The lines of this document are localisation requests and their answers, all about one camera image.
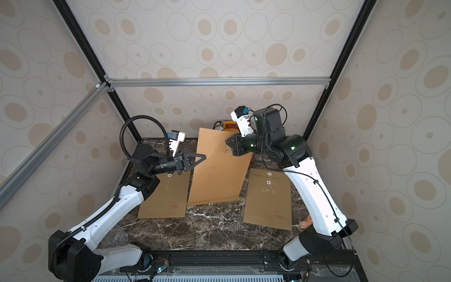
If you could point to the diagonal aluminium rail left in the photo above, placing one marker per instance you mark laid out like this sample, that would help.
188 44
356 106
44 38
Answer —
23 172

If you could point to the horizontal aluminium rail back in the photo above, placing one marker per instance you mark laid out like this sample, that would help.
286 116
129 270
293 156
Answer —
210 82

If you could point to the clear plastic cup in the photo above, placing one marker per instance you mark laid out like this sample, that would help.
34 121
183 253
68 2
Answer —
116 237

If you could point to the yellow toast rear slot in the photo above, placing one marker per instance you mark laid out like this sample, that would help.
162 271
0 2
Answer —
230 126

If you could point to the brown file envelope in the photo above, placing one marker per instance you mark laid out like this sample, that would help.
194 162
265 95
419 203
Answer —
268 200
221 176
169 200

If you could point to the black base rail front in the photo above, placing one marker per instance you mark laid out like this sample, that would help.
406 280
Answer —
238 266

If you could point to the red toaster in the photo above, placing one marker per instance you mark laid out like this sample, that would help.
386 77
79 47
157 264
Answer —
219 126

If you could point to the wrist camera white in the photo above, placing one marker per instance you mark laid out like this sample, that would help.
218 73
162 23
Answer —
241 115
175 138

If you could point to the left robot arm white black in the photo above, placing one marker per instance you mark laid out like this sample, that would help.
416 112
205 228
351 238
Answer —
74 256

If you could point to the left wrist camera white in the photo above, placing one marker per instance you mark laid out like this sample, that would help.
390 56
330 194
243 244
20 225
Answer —
175 138

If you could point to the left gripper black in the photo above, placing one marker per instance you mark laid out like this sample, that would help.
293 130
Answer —
182 163

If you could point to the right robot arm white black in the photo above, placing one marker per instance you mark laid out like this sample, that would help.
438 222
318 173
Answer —
262 131

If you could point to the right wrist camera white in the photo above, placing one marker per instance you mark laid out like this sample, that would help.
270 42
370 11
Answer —
241 115

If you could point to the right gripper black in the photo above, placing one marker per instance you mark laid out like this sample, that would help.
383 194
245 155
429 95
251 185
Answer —
232 144

